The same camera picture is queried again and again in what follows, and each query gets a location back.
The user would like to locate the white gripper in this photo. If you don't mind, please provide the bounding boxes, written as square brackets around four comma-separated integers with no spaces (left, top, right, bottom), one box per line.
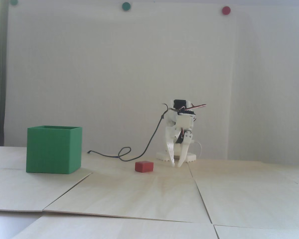
[165,113,193,167]

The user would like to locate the red block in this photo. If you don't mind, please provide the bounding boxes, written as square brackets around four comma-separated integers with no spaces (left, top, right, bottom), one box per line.
[135,161,154,173]

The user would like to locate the green open box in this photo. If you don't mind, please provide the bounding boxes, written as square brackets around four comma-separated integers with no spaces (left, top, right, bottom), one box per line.
[26,126,82,174]

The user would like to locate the white power cable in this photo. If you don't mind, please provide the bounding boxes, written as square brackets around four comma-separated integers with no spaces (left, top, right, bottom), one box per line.
[193,140,203,159]

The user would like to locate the small wrist camera board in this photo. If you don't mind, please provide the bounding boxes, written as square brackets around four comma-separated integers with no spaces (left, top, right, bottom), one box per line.
[173,108,197,117]

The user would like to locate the black camera cable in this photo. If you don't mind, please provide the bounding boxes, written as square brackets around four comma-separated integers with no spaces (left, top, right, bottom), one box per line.
[87,103,170,163]

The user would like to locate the dark window frame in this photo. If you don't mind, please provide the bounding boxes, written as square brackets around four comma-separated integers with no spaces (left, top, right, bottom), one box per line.
[0,0,9,147]

